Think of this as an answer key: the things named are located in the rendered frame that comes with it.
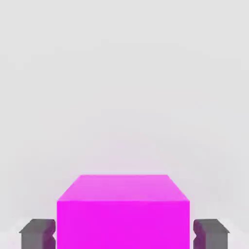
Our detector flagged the small magenta cube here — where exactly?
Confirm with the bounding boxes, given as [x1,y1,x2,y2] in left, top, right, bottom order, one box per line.
[56,174,190,249]

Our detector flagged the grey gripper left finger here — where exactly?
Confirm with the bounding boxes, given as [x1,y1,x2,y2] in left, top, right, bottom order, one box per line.
[17,218,56,249]

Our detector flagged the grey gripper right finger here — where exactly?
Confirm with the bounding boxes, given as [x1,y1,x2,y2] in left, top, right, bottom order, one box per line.
[193,218,231,249]

